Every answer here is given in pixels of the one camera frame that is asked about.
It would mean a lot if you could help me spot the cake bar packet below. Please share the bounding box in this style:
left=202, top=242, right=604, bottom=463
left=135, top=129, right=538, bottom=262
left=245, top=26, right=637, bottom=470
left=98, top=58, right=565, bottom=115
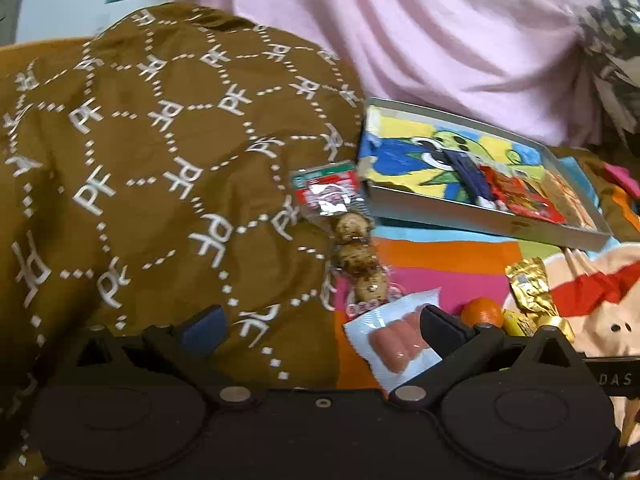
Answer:
left=537, top=170, right=599, bottom=232

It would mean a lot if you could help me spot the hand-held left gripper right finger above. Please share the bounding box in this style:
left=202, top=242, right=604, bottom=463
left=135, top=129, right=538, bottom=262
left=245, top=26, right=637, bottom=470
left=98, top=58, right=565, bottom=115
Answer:
left=389, top=304, right=583, bottom=408

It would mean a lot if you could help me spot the gold foil snack packet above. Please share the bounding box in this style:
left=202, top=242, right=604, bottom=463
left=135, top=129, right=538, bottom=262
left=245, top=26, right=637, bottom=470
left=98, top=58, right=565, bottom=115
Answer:
left=505, top=256, right=576, bottom=342

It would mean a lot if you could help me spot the orange mandarin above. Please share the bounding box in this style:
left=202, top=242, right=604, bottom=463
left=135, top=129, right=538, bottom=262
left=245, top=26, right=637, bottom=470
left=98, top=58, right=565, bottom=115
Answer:
left=460, top=298, right=505, bottom=330

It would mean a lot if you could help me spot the cartoon drawing sheet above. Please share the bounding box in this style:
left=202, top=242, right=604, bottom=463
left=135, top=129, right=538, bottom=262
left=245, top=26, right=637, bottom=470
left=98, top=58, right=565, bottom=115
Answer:
left=360, top=110, right=547, bottom=212

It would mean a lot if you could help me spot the blue snack box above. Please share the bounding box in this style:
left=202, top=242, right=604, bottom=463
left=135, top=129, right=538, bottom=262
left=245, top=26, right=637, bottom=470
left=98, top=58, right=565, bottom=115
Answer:
left=440, top=151, right=497, bottom=209

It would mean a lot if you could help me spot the quail egg skewer packet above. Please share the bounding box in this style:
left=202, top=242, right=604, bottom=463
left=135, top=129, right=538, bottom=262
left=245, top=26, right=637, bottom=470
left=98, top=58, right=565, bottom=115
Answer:
left=290, top=160, right=407, bottom=319

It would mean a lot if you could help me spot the white sausage packet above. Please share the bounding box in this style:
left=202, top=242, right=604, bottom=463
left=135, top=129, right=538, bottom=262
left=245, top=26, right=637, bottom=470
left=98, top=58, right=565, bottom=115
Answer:
left=342, top=287, right=447, bottom=394

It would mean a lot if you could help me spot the yellow green snack packet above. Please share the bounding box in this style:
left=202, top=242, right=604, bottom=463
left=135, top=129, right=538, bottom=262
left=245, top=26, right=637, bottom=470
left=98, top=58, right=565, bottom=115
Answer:
left=501, top=309, right=539, bottom=337

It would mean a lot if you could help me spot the grey wall panel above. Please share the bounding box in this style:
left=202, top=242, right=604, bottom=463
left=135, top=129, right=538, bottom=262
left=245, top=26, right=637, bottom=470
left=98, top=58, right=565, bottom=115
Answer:
left=0, top=0, right=27, bottom=47

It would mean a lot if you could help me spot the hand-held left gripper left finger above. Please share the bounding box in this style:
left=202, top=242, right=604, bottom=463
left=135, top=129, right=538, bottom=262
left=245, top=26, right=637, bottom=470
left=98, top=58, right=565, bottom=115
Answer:
left=75, top=304, right=256, bottom=408

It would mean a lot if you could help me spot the brown patterned duvet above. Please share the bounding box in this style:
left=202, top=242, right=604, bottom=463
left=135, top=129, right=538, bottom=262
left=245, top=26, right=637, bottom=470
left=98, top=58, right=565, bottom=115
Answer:
left=0, top=2, right=382, bottom=480

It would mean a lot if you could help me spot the grey shallow tray box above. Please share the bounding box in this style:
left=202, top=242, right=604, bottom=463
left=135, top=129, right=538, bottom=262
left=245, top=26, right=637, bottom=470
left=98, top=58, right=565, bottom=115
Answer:
left=357, top=97, right=614, bottom=252

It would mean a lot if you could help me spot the colourful cartoon printed blanket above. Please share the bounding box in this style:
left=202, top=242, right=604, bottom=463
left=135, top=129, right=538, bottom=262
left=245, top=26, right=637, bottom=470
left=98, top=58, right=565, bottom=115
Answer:
left=320, top=147, right=640, bottom=463

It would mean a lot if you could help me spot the red cookie packet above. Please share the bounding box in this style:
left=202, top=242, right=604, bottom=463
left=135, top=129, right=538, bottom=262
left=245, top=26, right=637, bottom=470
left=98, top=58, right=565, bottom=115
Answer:
left=479, top=164, right=567, bottom=224

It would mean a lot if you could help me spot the pink cloth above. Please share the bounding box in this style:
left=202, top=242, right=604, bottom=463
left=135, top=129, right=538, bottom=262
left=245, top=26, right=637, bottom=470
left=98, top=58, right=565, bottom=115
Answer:
left=175, top=0, right=598, bottom=148

